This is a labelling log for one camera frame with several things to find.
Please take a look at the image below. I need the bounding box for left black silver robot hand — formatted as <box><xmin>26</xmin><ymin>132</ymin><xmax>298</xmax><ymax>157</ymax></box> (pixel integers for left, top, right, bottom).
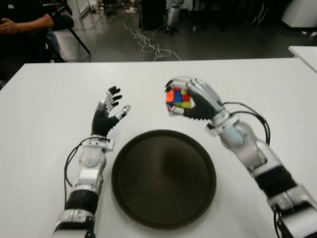
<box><xmin>91</xmin><ymin>86</ymin><xmax>131</xmax><ymax>137</ymax></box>

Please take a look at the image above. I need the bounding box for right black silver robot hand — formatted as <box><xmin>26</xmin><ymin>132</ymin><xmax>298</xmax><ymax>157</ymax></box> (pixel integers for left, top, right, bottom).
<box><xmin>164</xmin><ymin>78</ymin><xmax>230</xmax><ymax>122</ymax></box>

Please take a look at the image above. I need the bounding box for multicoloured Rubik's cube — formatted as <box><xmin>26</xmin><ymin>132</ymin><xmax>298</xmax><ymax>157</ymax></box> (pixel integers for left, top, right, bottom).
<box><xmin>165</xmin><ymin>86</ymin><xmax>195</xmax><ymax>112</ymax></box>

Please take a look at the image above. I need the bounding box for dark brown round plate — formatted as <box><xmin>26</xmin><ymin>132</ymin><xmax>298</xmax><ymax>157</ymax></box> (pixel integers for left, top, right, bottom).
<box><xmin>111</xmin><ymin>129</ymin><xmax>217</xmax><ymax>230</ymax></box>

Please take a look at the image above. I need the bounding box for folded metal stand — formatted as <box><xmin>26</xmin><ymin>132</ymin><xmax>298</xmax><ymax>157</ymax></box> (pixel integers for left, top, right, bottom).
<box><xmin>247</xmin><ymin>0</ymin><xmax>269</xmax><ymax>27</ymax></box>

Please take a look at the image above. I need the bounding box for black panel screen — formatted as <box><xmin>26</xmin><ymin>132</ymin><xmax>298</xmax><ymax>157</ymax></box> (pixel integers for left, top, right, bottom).
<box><xmin>141</xmin><ymin>0</ymin><xmax>169</xmax><ymax>30</ymax></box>

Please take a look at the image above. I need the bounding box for black chair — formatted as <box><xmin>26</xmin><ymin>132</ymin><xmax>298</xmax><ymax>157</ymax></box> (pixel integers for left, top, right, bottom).
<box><xmin>42</xmin><ymin>0</ymin><xmax>91</xmax><ymax>63</ymax></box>

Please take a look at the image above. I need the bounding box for white side table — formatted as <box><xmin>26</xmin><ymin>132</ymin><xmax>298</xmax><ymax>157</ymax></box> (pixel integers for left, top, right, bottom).
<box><xmin>288</xmin><ymin>46</ymin><xmax>317</xmax><ymax>75</ymax></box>

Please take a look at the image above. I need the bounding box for white panel board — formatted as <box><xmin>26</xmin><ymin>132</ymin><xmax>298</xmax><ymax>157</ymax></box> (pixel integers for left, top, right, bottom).
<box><xmin>66</xmin><ymin>0</ymin><xmax>91</xmax><ymax>18</ymax></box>

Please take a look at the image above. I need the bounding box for seated person in black shirt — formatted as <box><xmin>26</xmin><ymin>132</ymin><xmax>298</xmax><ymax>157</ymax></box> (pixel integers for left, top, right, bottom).
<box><xmin>0</xmin><ymin>0</ymin><xmax>65</xmax><ymax>80</ymax></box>

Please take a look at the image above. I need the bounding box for white machine housing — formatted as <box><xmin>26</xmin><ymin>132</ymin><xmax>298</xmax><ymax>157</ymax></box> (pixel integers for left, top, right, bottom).
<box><xmin>281</xmin><ymin>0</ymin><xmax>317</xmax><ymax>32</ymax></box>

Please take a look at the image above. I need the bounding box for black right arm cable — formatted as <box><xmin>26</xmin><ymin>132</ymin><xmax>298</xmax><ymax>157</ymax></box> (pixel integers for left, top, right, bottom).
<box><xmin>224</xmin><ymin>101</ymin><xmax>271</xmax><ymax>144</ymax></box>

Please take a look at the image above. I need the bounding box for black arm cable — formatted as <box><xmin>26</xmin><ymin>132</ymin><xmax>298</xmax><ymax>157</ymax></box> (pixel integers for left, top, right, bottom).
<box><xmin>63</xmin><ymin>138</ymin><xmax>87</xmax><ymax>196</ymax></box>
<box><xmin>224</xmin><ymin>101</ymin><xmax>271</xmax><ymax>144</ymax></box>

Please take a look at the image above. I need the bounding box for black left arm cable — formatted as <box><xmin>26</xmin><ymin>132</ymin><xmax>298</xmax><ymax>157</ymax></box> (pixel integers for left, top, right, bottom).
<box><xmin>63</xmin><ymin>138</ymin><xmax>87</xmax><ymax>196</ymax></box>

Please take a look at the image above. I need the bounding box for thin grey floor cable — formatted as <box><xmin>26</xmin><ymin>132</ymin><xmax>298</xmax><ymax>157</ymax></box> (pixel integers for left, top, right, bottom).
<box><xmin>66</xmin><ymin>18</ymin><xmax>109</xmax><ymax>62</ymax></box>

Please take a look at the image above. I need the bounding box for tangled white floor cable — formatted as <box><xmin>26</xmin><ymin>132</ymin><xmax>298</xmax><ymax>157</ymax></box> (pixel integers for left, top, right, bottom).
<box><xmin>122</xmin><ymin>18</ymin><xmax>183</xmax><ymax>62</ymax></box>

